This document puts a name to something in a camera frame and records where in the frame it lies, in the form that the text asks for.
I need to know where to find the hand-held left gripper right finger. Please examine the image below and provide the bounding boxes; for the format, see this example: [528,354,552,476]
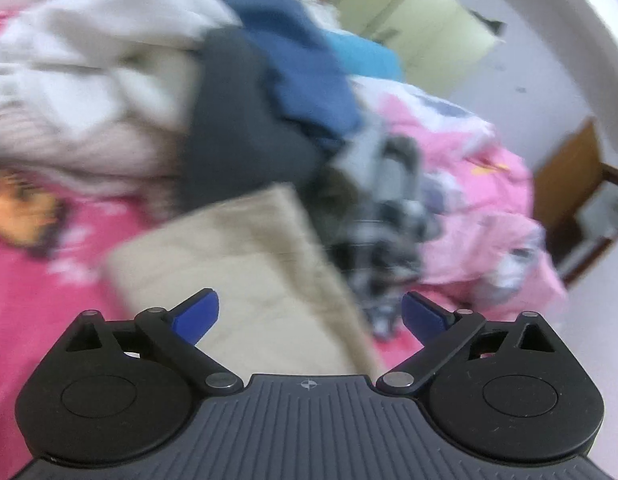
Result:
[376,290,557,396]

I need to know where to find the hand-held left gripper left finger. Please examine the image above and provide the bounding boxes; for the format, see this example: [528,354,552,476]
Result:
[64,288,242,396]

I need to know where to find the beige pants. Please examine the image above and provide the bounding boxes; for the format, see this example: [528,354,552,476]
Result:
[104,182,387,376]

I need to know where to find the white clothes pile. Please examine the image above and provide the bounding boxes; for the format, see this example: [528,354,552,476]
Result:
[0,0,240,146]

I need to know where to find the black and white plaid shirt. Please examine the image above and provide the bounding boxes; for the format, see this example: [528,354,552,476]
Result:
[329,180,440,341]

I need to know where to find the pink floral quilt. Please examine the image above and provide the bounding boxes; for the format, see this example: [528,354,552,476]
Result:
[349,75,570,311]

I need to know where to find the pink floral bed sheet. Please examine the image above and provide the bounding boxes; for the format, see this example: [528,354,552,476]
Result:
[0,7,440,461]

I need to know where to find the light grey garment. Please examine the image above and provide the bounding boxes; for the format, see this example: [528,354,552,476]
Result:
[319,125,424,221]

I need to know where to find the dark grey garment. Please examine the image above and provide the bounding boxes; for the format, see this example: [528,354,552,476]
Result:
[181,25,324,211]

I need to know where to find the brown wooden door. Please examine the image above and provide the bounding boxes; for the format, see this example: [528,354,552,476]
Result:
[533,116,618,286]

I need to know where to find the cyan cloth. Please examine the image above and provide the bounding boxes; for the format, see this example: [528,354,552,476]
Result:
[324,27,404,83]

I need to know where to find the blue garment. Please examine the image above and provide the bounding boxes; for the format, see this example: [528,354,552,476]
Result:
[214,0,364,156]

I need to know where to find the cream wardrobe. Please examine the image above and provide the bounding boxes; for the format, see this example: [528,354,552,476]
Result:
[336,0,504,96]

